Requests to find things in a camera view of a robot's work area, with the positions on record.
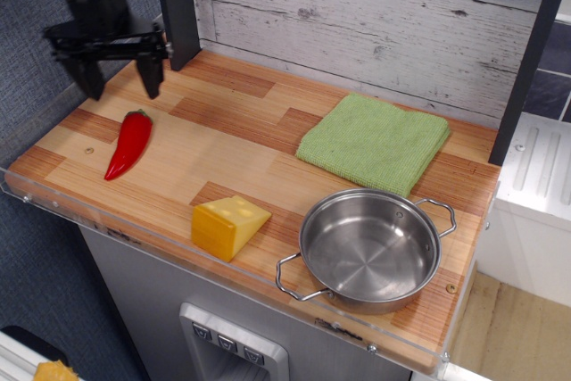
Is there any yellow cheese wedge toy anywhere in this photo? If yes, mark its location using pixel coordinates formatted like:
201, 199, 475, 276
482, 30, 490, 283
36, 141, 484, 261
191, 195, 271, 262

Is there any dark left upright post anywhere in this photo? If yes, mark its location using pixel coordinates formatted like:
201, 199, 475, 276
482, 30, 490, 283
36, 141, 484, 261
160, 0, 201, 71

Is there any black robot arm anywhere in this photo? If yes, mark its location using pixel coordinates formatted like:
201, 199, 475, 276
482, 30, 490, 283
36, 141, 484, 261
44, 0, 170, 100

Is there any red chili pepper toy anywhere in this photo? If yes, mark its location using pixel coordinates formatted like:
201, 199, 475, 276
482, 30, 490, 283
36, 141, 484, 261
104, 109, 153, 181

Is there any yellow object at corner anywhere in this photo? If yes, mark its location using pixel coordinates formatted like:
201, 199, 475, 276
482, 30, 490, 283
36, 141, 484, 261
32, 360, 79, 381

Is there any grey toy fridge cabinet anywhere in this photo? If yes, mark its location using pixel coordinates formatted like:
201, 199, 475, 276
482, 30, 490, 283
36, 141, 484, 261
80, 227, 411, 380

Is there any green towel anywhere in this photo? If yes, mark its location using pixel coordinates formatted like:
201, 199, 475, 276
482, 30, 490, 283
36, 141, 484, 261
295, 93, 450, 197

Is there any dark right upright post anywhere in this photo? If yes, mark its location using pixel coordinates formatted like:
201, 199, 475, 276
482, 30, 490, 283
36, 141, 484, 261
488, 0, 562, 166

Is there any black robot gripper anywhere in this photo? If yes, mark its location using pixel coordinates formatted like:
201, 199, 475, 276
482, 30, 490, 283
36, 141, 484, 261
44, 0, 169, 101

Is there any white toy sink unit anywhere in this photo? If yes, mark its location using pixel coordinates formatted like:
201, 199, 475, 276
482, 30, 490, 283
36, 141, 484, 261
476, 113, 570, 305

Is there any dark upright post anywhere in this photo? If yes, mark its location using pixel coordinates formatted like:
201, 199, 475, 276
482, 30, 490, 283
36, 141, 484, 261
488, 0, 562, 166
160, 0, 201, 71

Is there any silver dispenser panel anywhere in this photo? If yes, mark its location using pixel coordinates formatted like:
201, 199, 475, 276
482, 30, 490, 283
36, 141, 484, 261
179, 302, 290, 380

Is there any stainless steel pot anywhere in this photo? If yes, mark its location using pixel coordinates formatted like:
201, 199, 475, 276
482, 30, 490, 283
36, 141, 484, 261
276, 188, 457, 314

